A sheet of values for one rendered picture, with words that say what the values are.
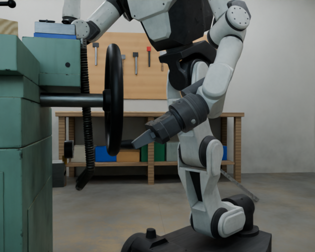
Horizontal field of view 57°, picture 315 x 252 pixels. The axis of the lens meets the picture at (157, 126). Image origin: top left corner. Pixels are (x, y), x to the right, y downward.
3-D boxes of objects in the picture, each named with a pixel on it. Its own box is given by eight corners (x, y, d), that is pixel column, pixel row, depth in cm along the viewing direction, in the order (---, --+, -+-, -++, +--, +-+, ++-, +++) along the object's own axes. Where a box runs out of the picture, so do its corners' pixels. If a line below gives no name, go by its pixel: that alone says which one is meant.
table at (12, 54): (77, 73, 50) (76, 37, 50) (-139, 65, 43) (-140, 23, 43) (83, 98, 109) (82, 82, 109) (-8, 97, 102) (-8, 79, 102)
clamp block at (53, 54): (80, 75, 72) (80, 38, 72) (21, 73, 69) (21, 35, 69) (81, 82, 86) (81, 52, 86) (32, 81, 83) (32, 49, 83)
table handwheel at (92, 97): (129, 31, 62) (116, 54, 90) (28, 24, 57) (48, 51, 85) (129, 166, 64) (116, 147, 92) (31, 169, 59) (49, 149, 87)
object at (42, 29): (76, 40, 73) (76, 17, 73) (29, 37, 70) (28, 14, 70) (78, 51, 86) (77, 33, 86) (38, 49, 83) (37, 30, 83)
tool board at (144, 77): (221, 99, 406) (221, 34, 404) (74, 98, 389) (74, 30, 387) (220, 99, 411) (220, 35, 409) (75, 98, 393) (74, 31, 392)
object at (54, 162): (64, 187, 95) (64, 162, 95) (24, 189, 92) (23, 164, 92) (66, 181, 103) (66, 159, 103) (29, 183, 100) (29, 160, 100)
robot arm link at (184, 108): (169, 153, 72) (207, 129, 74) (150, 120, 70) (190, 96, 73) (156, 147, 84) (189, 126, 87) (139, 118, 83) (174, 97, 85)
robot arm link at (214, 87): (220, 116, 82) (232, 79, 88) (223, 97, 74) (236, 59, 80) (198, 110, 83) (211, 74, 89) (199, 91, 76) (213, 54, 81)
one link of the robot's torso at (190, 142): (196, 158, 145) (181, 64, 136) (227, 162, 132) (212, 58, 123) (176, 169, 135) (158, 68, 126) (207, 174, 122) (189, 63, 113)
